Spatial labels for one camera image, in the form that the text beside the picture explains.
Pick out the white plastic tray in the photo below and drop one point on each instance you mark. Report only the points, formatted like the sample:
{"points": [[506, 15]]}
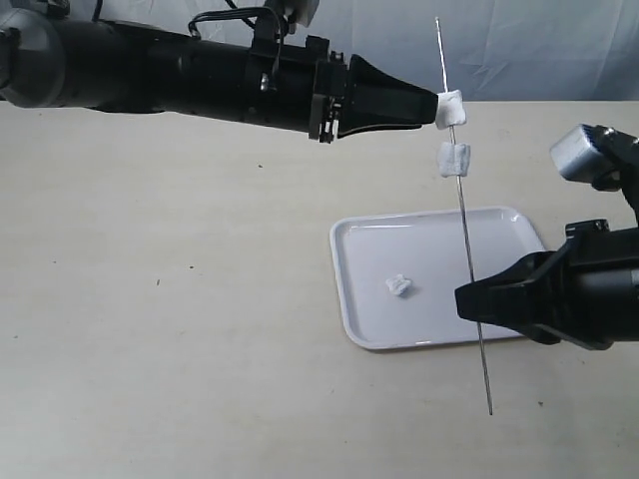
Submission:
{"points": [[428, 248]]}

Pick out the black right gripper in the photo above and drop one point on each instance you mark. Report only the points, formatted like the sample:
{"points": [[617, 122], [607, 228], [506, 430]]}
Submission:
{"points": [[585, 284]]}

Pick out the pale blue backdrop curtain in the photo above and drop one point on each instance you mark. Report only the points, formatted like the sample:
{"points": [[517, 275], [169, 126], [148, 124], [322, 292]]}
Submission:
{"points": [[493, 50]]}

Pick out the white foam cube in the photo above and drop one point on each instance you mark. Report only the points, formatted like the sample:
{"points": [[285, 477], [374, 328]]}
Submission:
{"points": [[399, 285], [453, 160], [450, 110]]}

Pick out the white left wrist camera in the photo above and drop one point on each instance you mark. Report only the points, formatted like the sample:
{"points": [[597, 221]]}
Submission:
{"points": [[297, 12]]}

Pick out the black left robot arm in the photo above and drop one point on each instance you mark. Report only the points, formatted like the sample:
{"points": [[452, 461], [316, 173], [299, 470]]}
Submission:
{"points": [[232, 65]]}

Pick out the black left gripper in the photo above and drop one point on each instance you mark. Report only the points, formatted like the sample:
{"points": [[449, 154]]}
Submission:
{"points": [[375, 101]]}

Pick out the thin metal skewer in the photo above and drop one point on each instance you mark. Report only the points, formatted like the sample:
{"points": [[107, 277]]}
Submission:
{"points": [[464, 223]]}

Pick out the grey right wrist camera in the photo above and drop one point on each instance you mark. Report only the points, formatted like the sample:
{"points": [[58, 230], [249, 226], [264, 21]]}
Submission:
{"points": [[577, 158]]}

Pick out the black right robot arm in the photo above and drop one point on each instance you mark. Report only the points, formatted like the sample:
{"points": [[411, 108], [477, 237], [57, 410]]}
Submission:
{"points": [[621, 150]]}

